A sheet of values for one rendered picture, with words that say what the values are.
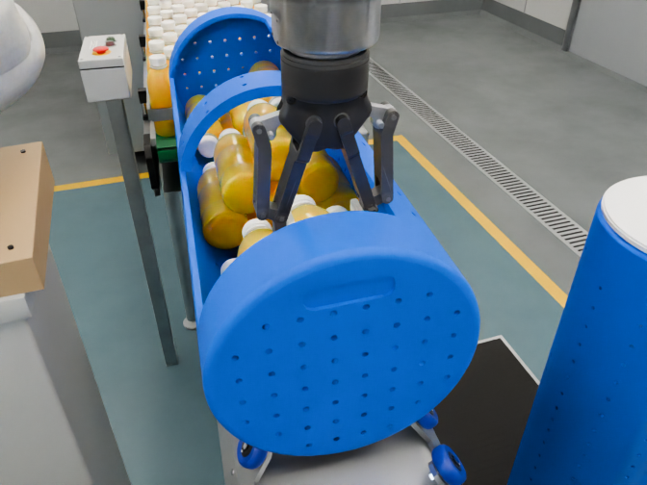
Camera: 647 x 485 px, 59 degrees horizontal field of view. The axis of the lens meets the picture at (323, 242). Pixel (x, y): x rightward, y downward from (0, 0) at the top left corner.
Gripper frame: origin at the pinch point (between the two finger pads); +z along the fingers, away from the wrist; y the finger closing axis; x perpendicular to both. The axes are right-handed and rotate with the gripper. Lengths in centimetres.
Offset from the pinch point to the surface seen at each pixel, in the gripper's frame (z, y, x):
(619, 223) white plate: 14, -50, -12
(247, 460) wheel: 21.0, 10.7, 9.2
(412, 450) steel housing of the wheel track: 24.8, -8.5, 10.1
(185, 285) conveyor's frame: 98, 20, -118
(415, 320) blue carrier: 3.4, -6.6, 10.0
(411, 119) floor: 119, -131, -278
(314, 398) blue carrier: 11.8, 3.4, 10.1
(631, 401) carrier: 42, -53, 0
